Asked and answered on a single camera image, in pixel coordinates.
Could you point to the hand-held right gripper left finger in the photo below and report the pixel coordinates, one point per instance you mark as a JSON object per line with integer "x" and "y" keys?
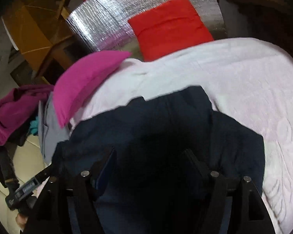
{"x": 105, "y": 169}

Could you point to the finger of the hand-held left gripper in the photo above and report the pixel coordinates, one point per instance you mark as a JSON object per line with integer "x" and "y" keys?
{"x": 45, "y": 173}
{"x": 5, "y": 163}

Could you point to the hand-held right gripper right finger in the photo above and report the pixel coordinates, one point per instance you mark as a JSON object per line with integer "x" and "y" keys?
{"x": 194, "y": 162}

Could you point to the navy blue jacket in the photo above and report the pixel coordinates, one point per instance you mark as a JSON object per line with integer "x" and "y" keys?
{"x": 161, "y": 117}

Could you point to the person's left hand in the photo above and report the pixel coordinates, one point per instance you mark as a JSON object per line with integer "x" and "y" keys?
{"x": 22, "y": 220}

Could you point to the dark cloth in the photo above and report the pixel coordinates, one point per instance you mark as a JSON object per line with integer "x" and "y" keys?
{"x": 22, "y": 136}

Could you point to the grey cloth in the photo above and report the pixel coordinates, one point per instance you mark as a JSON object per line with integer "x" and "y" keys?
{"x": 51, "y": 131}

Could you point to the teal cloth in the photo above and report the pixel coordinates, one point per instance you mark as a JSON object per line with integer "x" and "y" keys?
{"x": 34, "y": 126}

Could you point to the magenta garment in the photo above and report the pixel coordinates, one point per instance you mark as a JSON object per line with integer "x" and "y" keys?
{"x": 9, "y": 112}

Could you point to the folded magenta cloth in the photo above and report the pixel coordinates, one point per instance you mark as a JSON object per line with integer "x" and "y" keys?
{"x": 88, "y": 82}

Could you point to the white textured blanket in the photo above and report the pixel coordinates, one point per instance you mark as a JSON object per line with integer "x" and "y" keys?
{"x": 234, "y": 78}

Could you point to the yellow-brown cardboard box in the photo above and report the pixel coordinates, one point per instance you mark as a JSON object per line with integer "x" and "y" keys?
{"x": 31, "y": 29}

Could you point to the folded red cloth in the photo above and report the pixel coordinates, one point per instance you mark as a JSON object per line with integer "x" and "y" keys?
{"x": 171, "y": 26}

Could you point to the silver foil insulation mat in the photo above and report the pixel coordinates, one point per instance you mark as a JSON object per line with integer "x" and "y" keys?
{"x": 107, "y": 17}

